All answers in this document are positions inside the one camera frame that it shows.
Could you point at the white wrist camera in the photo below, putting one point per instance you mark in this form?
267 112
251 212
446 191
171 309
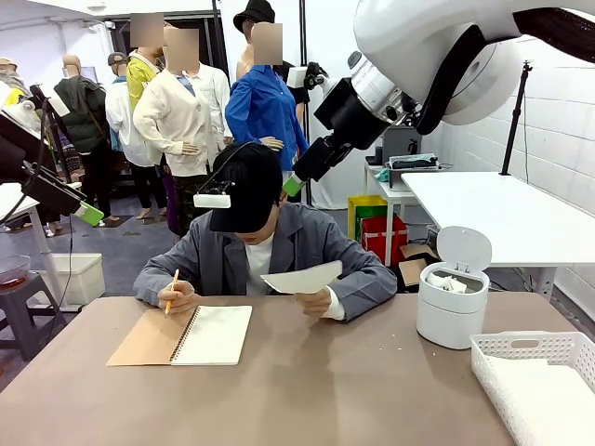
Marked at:
297 76
56 106

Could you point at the mannequin in white shirt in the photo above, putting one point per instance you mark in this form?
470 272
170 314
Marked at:
122 116

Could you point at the black light stand pole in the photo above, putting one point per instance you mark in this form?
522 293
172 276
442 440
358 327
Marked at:
304 37

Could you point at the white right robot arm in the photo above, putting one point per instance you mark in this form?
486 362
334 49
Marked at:
418 28

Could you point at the grey box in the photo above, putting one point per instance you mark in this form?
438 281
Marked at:
402 141

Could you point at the teal cloth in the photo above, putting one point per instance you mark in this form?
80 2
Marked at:
382 175

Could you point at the white head-mounted camera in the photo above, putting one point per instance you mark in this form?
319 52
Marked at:
211 200

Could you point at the black cap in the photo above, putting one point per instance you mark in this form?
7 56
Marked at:
251 186

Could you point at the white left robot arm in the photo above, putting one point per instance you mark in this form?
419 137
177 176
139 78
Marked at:
21 114

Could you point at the person's left forearm grey sleeve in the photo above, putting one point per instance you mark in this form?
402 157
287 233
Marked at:
367 292

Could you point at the person's right forearm grey sleeve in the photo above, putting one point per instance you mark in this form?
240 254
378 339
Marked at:
151 279

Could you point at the white perforated plastic basket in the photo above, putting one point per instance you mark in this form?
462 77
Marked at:
493 367

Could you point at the black tripod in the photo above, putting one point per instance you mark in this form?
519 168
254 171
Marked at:
513 125

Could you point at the white storage box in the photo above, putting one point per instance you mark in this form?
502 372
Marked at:
83 279

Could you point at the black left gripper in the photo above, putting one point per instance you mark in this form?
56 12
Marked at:
14 148

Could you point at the person's grey jacket torso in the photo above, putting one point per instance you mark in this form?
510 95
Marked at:
307 241

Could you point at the flat white paper stack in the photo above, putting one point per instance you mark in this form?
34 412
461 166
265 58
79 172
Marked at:
548 399

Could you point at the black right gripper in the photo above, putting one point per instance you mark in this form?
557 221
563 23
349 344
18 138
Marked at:
348 116

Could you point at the small white table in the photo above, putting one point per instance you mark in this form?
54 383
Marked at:
11 195

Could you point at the spiral notebook with brown cover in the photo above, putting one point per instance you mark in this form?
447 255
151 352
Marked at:
214 337

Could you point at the white side table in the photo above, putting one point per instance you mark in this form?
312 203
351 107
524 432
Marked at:
381 190

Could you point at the black bucket hat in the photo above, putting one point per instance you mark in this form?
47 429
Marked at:
253 14

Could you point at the grey stool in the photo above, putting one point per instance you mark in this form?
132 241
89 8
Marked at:
23 302

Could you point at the white paper sheet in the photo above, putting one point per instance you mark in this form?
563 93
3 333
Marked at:
302 279

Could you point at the cardboard box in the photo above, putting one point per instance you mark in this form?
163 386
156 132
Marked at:
413 269

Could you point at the mannequin in cream jacket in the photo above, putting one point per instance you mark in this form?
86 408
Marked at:
172 111

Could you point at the crumpled paper inside bin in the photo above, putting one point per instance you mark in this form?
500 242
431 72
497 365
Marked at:
446 282

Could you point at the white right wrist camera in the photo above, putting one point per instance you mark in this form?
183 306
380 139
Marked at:
297 76

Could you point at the large white table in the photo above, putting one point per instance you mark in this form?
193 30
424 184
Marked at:
511 223

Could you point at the person's right hand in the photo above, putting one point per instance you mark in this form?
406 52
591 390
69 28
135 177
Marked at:
181 297

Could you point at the mannequin in dark green jacket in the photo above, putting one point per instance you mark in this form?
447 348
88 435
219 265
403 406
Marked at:
81 111

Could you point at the grey-bearded mannequin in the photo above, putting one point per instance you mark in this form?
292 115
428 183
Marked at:
8 76

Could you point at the yellow pencil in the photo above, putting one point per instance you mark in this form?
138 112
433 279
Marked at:
173 285

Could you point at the mannequin in black t-shirt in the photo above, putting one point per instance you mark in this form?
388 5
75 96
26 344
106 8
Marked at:
297 93

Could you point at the person's left hand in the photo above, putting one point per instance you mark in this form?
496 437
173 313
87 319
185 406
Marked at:
316 304

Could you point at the glass bowl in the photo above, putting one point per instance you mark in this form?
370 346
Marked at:
14 269

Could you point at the white trash bin with lid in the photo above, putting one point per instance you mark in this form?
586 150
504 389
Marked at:
448 320

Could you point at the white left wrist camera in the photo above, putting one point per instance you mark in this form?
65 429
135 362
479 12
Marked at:
56 106

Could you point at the mannequin in blue shirt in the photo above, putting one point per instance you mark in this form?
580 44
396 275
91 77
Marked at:
265 107

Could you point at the grey tray with teal contents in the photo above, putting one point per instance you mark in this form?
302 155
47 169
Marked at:
413 161

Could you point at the yellow-green bag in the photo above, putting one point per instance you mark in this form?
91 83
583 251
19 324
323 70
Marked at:
367 206

